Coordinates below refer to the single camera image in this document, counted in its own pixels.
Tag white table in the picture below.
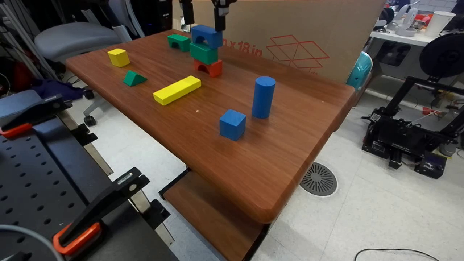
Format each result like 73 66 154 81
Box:
369 0 458 46

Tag green wedge block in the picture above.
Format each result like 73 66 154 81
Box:
123 69 146 86

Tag grey office chair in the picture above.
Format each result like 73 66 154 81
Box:
33 0 144 62

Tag teal chair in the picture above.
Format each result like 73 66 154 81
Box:
346 50 372 89

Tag black floor cable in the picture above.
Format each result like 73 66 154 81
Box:
352 246 440 261

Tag blue cube block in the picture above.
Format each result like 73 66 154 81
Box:
218 110 246 140

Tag yellow cube block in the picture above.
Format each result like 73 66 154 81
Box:
107 47 130 66

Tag black perforated board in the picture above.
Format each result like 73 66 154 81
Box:
0 88 179 261

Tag black 3D printer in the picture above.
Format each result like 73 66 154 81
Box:
360 31 464 179

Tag orange black clamp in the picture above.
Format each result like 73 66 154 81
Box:
1 95 70 139
52 166 149 256

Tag red arch block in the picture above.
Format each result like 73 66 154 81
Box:
194 59 223 76

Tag lower wooden shelf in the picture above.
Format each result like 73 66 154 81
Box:
159 169 269 261

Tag green rectangular block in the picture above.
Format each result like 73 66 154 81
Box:
189 43 217 63

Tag round floor drain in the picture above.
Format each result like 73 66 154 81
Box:
299 162 337 195

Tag blue arch block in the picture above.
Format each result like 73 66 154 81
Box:
191 24 223 49

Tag cardboard box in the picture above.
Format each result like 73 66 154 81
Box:
170 0 386 83

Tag green arch block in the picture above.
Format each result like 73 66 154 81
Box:
168 33 189 52

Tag blue cylinder block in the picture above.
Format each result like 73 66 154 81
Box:
252 75 275 118

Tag long yellow block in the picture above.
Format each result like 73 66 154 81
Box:
152 75 201 105

